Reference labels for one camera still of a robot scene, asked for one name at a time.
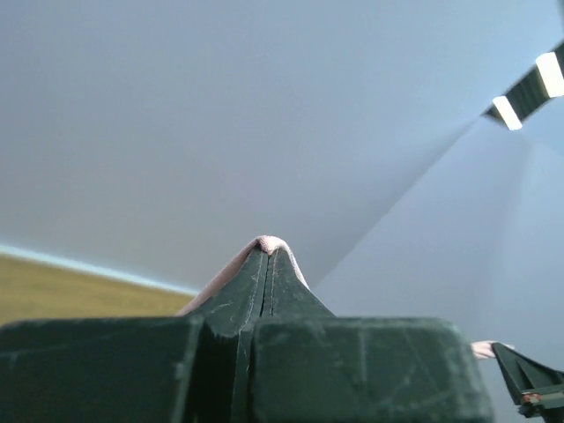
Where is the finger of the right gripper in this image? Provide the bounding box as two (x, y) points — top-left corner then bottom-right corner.
(492, 343), (563, 419)

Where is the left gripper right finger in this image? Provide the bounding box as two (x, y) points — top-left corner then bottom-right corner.
(249, 250), (494, 422)

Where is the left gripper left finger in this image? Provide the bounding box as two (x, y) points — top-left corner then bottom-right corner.
(1, 253), (269, 422)

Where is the dusty pink graphic t-shirt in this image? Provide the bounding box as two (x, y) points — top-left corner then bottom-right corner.
(178, 235), (515, 370)

